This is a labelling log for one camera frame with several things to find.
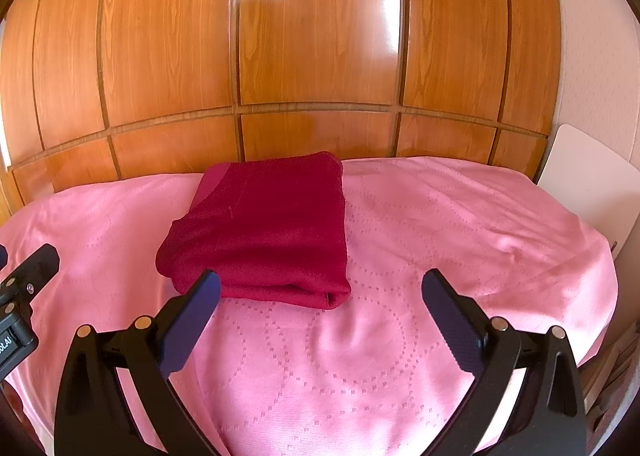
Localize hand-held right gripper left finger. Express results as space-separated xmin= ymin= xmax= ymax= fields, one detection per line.
xmin=54 ymin=270 xmax=223 ymax=456

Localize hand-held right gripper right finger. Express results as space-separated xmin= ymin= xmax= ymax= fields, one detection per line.
xmin=421 ymin=268 xmax=587 ymax=456

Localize maroon sweater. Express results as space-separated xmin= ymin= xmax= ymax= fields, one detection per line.
xmin=156 ymin=151 xmax=352 ymax=311

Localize pink bedspread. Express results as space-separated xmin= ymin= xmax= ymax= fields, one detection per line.
xmin=0 ymin=156 xmax=618 ymax=456

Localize pale stacked boards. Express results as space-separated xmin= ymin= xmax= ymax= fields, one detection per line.
xmin=577 ymin=321 xmax=633 ymax=437

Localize white board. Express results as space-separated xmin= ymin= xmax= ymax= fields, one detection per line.
xmin=537 ymin=124 xmax=640 ymax=257

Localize wooden panelled wardrobe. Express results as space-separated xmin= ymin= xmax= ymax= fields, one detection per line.
xmin=0 ymin=0 xmax=563 ymax=217

